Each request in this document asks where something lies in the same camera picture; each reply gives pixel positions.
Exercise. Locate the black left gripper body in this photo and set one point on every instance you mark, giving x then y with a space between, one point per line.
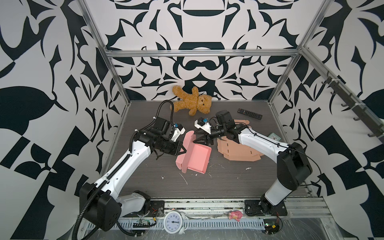
167 146

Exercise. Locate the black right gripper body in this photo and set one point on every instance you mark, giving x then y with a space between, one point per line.
218 132

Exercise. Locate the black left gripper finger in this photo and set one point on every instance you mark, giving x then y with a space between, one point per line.
177 152
180 146

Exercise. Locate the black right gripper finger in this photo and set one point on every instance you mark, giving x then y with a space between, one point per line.
206 142
205 136

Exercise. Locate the pink cardboard box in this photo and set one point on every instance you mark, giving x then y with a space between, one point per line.
197 156

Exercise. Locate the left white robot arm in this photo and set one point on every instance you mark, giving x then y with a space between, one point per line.
100 202

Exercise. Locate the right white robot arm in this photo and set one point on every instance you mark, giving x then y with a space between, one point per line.
293 165

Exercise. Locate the peach flat cardboard box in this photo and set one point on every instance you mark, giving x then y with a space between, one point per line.
237 152

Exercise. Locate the black remote control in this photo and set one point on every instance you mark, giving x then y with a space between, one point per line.
250 114

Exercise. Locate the brown teddy bear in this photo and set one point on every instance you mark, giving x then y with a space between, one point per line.
193 102

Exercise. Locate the small teal alarm clock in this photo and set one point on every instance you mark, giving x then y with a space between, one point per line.
274 137

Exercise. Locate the white round alarm clock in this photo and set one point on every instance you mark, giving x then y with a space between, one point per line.
176 222

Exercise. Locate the small pink toy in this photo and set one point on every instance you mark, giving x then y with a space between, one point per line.
235 215

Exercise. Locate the green circuit board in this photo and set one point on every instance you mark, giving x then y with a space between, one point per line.
271 228

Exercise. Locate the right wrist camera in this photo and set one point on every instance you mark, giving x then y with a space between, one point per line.
202 126

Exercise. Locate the white slotted cable duct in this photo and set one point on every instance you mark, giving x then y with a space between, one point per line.
200 224

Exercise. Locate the grey wall hook rail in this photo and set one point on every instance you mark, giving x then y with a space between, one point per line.
361 110

